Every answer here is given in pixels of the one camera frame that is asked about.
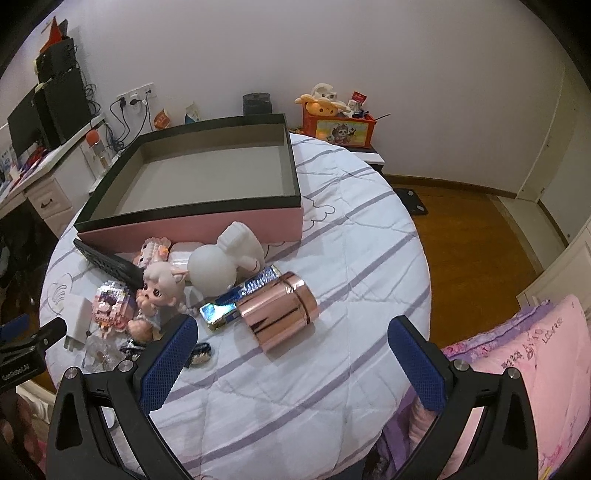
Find black office chair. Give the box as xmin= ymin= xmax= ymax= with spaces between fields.
xmin=0 ymin=217 xmax=51 ymax=315

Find white desk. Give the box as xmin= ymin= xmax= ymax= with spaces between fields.
xmin=0 ymin=115 xmax=125 ymax=236

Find white wall outlet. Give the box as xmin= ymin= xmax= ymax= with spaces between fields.
xmin=115 ymin=83 xmax=155 ymax=109

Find white bed frame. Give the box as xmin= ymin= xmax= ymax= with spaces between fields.
xmin=16 ymin=383 xmax=61 ymax=416

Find black jar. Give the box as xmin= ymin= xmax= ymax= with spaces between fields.
xmin=242 ymin=92 xmax=273 ymax=116

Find grey top low cabinet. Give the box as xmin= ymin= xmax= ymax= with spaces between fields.
xmin=353 ymin=143 xmax=386 ymax=174

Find white cup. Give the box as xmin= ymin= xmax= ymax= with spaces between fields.
xmin=65 ymin=295 xmax=96 ymax=337

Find shiny blue lighter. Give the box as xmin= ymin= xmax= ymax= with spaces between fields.
xmin=200 ymin=265 xmax=281 ymax=333

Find black floor scale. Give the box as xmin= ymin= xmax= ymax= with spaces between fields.
xmin=394 ymin=186 xmax=430 ymax=215

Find clear bottle orange cap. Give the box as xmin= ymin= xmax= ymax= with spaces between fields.
xmin=85 ymin=130 xmax=112 ymax=172

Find books on desk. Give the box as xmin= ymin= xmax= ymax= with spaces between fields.
xmin=0 ymin=143 xmax=47 ymax=185

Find black power cables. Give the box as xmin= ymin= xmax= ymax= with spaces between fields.
xmin=85 ymin=83 xmax=155 ymax=153

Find pink pig plush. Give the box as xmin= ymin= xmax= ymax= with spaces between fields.
xmin=127 ymin=262 xmax=192 ymax=342

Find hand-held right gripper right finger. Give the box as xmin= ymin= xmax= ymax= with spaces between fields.
xmin=387 ymin=315 xmax=542 ymax=480

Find clear perfume bottle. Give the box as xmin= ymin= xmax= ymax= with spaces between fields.
xmin=83 ymin=335 xmax=123 ymax=372

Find orange toy box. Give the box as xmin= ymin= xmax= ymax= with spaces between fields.
xmin=302 ymin=108 xmax=377 ymax=149

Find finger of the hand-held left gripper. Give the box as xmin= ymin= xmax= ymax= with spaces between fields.
xmin=0 ymin=314 xmax=32 ymax=344
xmin=31 ymin=318 xmax=68 ymax=348

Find pink box with black rim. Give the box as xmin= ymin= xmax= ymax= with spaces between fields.
xmin=74 ymin=113 xmax=304 ymax=254

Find black monitor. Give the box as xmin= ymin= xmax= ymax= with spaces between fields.
xmin=7 ymin=85 xmax=47 ymax=158

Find rose gold cylinder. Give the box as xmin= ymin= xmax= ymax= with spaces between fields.
xmin=236 ymin=271 xmax=321 ymax=355

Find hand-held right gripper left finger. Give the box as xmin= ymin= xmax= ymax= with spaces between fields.
xmin=46 ymin=315 xmax=200 ymax=480

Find black computer tower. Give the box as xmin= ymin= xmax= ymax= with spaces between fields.
xmin=34 ymin=74 xmax=93 ymax=148

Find black remote control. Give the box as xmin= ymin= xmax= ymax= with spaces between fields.
xmin=73 ymin=239 xmax=145 ymax=289

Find red paper item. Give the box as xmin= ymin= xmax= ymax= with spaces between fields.
xmin=39 ymin=16 xmax=70 ymax=51

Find black hair clip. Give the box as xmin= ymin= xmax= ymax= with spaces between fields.
xmin=185 ymin=342 xmax=213 ymax=368

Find small black speaker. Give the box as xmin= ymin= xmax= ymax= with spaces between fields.
xmin=36 ymin=38 xmax=77 ymax=84

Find white rabbit figurine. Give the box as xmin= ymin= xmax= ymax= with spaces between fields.
xmin=187 ymin=222 xmax=265 ymax=296

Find small pink block figure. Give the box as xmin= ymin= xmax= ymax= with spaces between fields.
xmin=134 ymin=237 xmax=172 ymax=268

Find pink brick model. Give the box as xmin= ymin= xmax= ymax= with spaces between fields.
xmin=92 ymin=282 xmax=141 ymax=330

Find yellow plush toy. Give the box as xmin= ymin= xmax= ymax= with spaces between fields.
xmin=295 ymin=83 xmax=352 ymax=117

